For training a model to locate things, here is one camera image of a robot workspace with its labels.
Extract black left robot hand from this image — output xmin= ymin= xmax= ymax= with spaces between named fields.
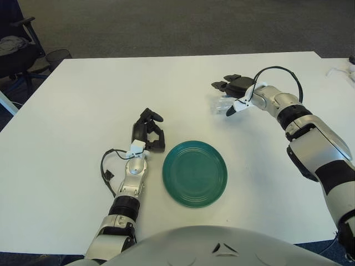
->
xmin=130 ymin=107 xmax=166 ymax=154

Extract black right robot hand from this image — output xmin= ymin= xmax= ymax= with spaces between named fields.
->
xmin=210 ymin=74 xmax=257 ymax=117

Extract clear plastic bottle blue cap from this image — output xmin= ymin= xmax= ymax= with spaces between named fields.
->
xmin=206 ymin=93 xmax=236 ymax=115

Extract green round plate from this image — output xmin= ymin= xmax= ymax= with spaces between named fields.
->
xmin=162 ymin=140 xmax=229 ymax=209

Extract silver robot torso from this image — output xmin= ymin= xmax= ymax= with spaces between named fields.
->
xmin=65 ymin=226 xmax=344 ymax=266

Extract white table leg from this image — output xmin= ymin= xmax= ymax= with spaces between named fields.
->
xmin=0 ymin=90 xmax=19 ymax=116

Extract black office chair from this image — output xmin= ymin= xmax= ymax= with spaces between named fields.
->
xmin=0 ymin=0 xmax=50 ymax=81

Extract grey cloth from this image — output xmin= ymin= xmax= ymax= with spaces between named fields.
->
xmin=0 ymin=35 xmax=30 ymax=55

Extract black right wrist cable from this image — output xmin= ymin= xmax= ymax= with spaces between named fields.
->
xmin=245 ymin=65 xmax=303 ymax=108

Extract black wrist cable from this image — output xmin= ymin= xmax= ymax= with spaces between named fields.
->
xmin=100 ymin=149 xmax=133 ymax=198
xmin=245 ymin=65 xmax=303 ymax=108

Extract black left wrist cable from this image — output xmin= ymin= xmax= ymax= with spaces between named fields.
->
xmin=100 ymin=149 xmax=133 ymax=198

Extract thin white cable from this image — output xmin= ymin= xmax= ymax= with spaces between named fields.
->
xmin=326 ymin=66 xmax=352 ymax=78

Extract black wire mesh wastebasket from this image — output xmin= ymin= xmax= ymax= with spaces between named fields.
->
xmin=45 ymin=49 xmax=73 ymax=70

